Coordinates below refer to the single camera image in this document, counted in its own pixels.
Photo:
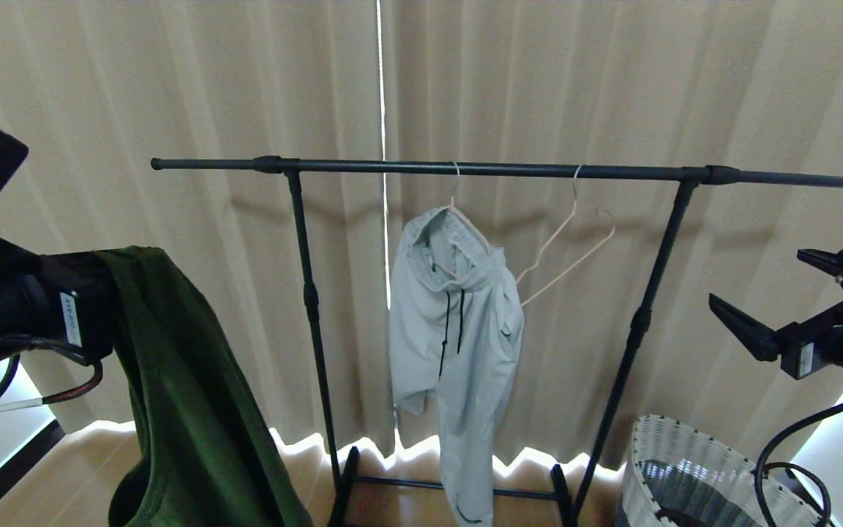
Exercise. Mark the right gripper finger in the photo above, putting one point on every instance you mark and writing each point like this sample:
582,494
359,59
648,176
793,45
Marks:
754,337
827,263

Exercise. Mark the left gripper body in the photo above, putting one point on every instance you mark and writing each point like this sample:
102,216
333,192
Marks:
12,293

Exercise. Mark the green garment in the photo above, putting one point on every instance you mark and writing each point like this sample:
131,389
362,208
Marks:
187,410

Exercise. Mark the pale grey shorts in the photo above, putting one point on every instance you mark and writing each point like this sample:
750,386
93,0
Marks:
465,351

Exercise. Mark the pink clothes hanger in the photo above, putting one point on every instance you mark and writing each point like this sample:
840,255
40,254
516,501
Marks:
575,208
453,201

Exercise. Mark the white laundry basket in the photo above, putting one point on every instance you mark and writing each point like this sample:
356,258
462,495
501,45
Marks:
685,446

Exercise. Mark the black clothes rack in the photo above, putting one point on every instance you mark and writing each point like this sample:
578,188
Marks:
465,170

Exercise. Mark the beige curtain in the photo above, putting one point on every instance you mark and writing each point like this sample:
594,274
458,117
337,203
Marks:
173,88

